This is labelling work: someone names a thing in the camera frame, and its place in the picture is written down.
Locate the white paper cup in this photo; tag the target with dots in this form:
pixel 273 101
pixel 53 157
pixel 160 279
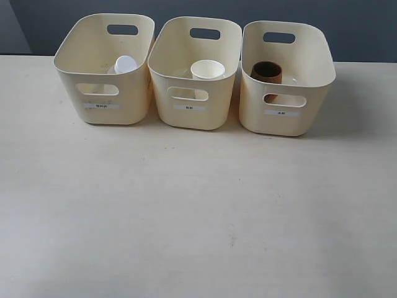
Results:
pixel 203 70

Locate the brown wooden cup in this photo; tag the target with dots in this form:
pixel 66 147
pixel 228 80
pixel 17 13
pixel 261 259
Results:
pixel 267 72

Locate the clear plastic bottle white cap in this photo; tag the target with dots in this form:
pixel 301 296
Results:
pixel 123 64

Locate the middle cream plastic bin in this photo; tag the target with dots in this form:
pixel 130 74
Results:
pixel 185 101

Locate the cream plastic bin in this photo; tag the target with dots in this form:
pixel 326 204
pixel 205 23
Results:
pixel 102 63
pixel 302 52
pixel 185 101

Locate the right cream plastic bin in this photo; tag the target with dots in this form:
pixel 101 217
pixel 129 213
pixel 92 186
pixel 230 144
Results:
pixel 302 52

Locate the left cream plastic bin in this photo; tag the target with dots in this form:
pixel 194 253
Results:
pixel 102 63

